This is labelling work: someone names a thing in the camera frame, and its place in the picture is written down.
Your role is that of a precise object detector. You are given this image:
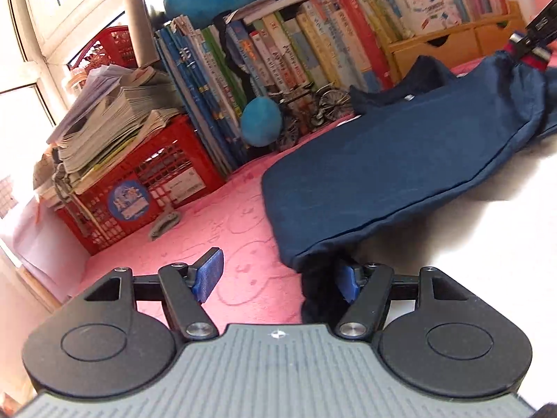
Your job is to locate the white navy zip jacket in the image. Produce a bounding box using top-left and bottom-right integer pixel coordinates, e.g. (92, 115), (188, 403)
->
(261, 51), (556, 326)

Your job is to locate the row of upright books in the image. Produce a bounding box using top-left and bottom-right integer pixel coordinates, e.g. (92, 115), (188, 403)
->
(154, 0), (510, 175)

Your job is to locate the wooden desktop drawer shelf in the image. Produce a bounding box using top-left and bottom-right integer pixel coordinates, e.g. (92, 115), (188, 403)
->
(387, 1), (526, 82)

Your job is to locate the white colourful stationery box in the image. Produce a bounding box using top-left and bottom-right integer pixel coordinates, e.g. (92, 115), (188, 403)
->
(395, 0), (463, 36)

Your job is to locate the red plastic crate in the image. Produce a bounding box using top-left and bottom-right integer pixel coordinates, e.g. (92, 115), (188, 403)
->
(55, 115), (225, 255)

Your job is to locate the small red basket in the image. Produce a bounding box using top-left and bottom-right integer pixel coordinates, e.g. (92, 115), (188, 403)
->
(68, 25), (137, 73)

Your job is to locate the blue round ball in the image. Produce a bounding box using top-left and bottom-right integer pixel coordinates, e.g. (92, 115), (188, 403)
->
(240, 96), (282, 147)

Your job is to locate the pink rabbit pattern mat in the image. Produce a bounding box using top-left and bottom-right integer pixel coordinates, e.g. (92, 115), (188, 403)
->
(71, 56), (515, 334)

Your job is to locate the miniature black bicycle model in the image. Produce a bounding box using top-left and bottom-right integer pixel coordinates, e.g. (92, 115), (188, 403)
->
(269, 82), (351, 152)

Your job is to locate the stack of papers and magazines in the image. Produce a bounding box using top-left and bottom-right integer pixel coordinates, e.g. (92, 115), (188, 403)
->
(48, 66), (182, 194)

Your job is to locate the grey clip on mat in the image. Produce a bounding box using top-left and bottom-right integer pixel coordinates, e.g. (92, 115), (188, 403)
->
(149, 210), (181, 242)

